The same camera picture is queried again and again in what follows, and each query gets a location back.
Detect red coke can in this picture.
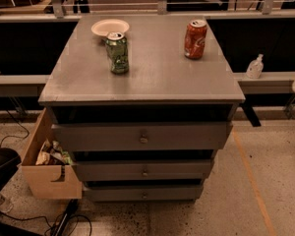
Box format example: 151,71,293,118
184,19,207,59

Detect green soda can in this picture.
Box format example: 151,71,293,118
105,31,129,74

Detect white paper bowl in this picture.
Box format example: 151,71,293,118
91,19,130,37

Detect grey drawer cabinet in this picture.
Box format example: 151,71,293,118
39,15,245,191

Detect top grey drawer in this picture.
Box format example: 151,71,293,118
52,122,232,151

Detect grey drawer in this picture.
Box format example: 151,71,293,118
84,185,203,202
52,122,232,151
74,159,213,182

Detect middle grey drawer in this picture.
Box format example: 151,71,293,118
74,159,213,182

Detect bottom grey drawer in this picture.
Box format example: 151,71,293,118
84,185,203,202

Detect snack bags in drawer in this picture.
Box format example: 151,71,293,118
35,139,73,165

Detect open wooden side drawer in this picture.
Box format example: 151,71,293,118
21,110,82,200

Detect hand sanitizer bottle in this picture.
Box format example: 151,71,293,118
246,54,264,79

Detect black chair seat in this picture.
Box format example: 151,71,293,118
0,148,21,192

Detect clear plastic cup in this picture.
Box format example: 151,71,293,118
0,194,13,213

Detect black floor cable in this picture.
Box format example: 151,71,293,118
0,200,93,236

